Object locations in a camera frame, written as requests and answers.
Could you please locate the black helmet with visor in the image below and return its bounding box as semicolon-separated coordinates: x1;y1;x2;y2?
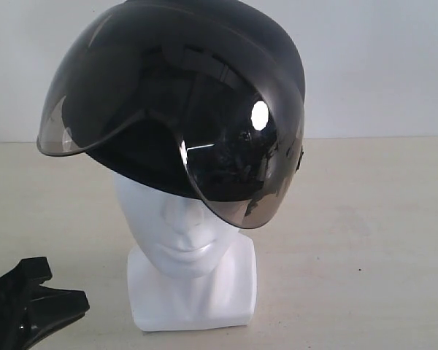
36;1;306;229

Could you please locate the white mannequin head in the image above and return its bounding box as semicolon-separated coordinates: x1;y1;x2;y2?
113;174;257;332

